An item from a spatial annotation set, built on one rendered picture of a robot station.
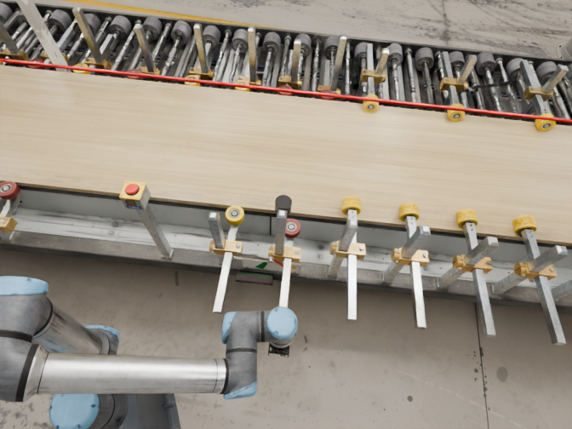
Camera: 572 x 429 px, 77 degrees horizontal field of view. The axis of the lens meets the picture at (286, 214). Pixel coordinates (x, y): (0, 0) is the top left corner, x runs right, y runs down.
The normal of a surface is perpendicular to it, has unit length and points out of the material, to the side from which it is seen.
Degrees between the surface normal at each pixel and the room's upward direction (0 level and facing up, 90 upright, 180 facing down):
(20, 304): 50
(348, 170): 0
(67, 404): 5
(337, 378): 0
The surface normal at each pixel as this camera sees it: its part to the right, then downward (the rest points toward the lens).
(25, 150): 0.05, -0.51
